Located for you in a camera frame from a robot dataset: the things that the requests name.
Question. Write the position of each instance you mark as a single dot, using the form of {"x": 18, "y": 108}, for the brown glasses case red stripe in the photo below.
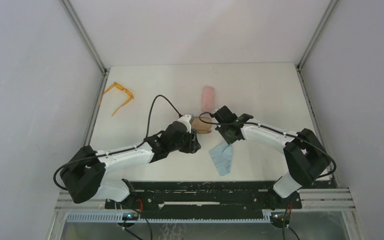
{"x": 202, "y": 125}

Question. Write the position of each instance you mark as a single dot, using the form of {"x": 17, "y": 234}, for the orange translucent sunglasses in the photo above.
{"x": 118, "y": 93}

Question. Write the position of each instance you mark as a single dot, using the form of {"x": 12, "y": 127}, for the light blue cloth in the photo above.
{"x": 222, "y": 158}

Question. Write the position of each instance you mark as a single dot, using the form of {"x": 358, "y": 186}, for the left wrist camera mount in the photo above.
{"x": 187, "y": 120}

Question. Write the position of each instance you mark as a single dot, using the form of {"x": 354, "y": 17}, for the aluminium frame post right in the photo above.
{"x": 317, "y": 33}

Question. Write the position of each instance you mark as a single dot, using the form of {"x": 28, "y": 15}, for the pink glasses case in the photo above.
{"x": 208, "y": 99}

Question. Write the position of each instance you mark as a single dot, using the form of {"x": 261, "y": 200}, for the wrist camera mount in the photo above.
{"x": 187, "y": 120}
{"x": 215, "y": 110}

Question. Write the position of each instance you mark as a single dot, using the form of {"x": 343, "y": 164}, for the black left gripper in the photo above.
{"x": 193, "y": 142}

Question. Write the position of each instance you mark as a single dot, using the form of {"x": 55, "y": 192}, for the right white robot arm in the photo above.
{"x": 305, "y": 157}

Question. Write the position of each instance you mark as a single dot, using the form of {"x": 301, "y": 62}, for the aluminium frame post left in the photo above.
{"x": 83, "y": 34}

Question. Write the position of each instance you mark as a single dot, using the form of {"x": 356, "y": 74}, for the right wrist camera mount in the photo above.
{"x": 215, "y": 110}

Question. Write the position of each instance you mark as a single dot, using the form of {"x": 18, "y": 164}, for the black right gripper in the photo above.
{"x": 225, "y": 131}

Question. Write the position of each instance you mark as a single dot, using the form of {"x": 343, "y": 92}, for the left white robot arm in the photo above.
{"x": 87, "y": 175}

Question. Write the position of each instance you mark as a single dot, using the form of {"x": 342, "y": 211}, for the aluminium frame post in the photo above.
{"x": 317, "y": 33}
{"x": 83, "y": 34}

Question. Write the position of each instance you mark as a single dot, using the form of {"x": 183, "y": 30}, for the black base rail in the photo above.
{"x": 204, "y": 200}

